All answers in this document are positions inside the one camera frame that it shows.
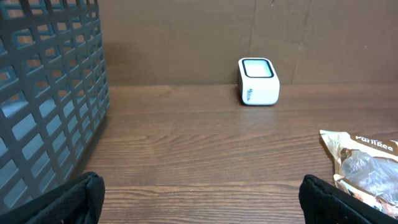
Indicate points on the dark grey mesh plastic basket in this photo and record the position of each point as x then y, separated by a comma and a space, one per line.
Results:
54, 94

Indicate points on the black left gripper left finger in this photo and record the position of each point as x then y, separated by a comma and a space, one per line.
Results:
77, 201

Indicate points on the brown snack bag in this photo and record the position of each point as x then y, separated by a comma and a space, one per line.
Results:
365, 168

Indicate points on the white barcode scanner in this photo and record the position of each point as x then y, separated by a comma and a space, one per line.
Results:
258, 82

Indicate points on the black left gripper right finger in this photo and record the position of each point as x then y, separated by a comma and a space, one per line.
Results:
323, 203

